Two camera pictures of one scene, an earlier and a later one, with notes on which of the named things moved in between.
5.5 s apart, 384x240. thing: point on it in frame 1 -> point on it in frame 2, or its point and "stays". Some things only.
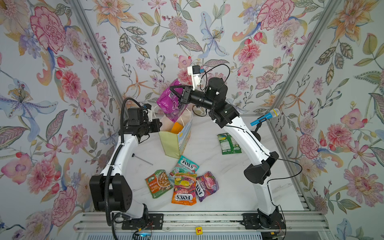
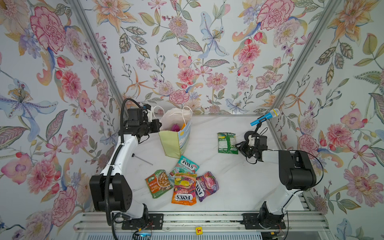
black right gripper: x=188 y=96 -> x=242 y=148
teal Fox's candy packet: x=184 y=165 stays
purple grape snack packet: x=168 y=102 -> x=175 y=127
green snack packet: x=228 y=144 stays
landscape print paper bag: x=174 y=143 stays
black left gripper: x=155 y=128 stays
